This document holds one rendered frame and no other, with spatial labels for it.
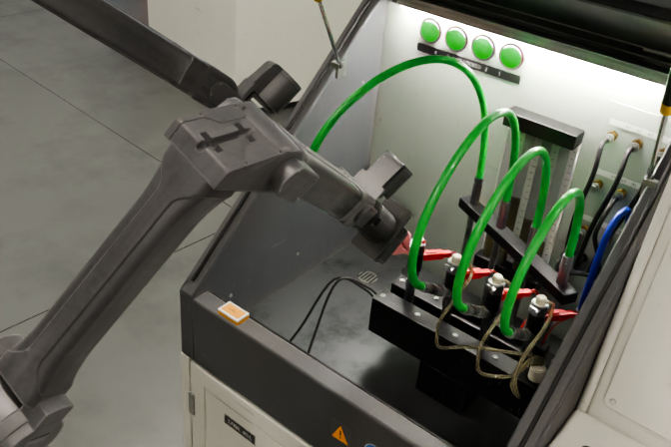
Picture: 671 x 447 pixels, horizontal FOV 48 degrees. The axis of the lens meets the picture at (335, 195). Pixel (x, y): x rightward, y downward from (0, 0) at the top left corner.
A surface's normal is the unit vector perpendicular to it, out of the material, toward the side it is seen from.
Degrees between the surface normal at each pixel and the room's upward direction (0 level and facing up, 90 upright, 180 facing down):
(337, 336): 0
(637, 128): 90
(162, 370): 0
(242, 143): 25
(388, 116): 90
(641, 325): 76
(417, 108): 90
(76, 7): 80
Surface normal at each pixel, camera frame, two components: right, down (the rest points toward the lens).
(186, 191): -0.37, -0.02
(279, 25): 0.54, 0.47
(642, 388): -0.59, 0.15
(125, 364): 0.07, -0.85
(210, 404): -0.63, 0.36
